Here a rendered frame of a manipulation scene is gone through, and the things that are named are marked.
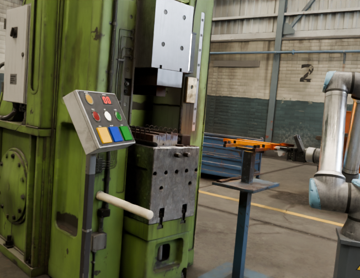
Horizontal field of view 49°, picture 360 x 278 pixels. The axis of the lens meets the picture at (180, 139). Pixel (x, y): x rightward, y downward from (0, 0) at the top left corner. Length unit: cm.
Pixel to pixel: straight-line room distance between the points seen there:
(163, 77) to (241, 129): 845
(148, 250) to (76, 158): 70
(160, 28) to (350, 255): 153
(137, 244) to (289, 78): 819
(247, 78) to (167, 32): 840
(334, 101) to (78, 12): 156
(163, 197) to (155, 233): 22
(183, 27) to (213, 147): 394
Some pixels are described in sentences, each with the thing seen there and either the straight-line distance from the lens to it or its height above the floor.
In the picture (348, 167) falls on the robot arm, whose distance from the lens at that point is 242.
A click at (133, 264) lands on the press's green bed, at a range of 251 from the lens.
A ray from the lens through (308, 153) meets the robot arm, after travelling 246.
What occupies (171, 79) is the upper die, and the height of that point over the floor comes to 131.
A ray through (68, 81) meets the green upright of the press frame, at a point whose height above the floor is 126.
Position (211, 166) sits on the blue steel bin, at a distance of 625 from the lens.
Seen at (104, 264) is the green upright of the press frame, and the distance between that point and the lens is 249.
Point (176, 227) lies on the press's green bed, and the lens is 250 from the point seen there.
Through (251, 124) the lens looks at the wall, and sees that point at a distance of 1052.
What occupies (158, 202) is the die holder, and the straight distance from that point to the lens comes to 233.
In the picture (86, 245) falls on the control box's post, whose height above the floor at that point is 45.
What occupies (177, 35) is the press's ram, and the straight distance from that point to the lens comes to 240.
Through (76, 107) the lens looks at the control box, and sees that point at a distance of 179.
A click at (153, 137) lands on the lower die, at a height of 97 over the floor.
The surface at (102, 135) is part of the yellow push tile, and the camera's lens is 178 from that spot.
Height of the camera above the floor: 118
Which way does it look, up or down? 5 degrees down
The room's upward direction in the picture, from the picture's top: 5 degrees clockwise
